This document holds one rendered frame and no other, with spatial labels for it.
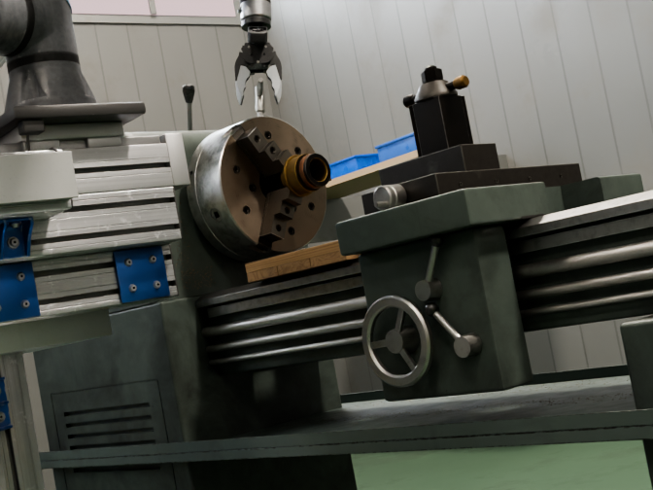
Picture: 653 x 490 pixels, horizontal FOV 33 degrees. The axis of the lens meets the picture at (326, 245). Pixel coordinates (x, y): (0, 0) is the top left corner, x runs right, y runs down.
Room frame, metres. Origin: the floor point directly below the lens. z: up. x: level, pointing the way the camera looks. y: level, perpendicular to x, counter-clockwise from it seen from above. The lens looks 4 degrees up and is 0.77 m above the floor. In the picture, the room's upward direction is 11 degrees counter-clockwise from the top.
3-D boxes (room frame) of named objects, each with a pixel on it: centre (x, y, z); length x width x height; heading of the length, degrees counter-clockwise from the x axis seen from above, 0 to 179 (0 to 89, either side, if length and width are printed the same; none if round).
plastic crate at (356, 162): (5.49, -0.21, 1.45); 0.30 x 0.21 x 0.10; 38
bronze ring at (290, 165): (2.41, 0.02, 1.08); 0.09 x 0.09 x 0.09; 44
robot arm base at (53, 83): (1.79, 0.40, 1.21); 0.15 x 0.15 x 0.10
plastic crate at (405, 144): (5.12, -0.49, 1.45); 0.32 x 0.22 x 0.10; 38
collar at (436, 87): (2.01, -0.25, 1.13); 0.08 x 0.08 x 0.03
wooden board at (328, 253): (2.33, -0.06, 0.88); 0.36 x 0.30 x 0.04; 134
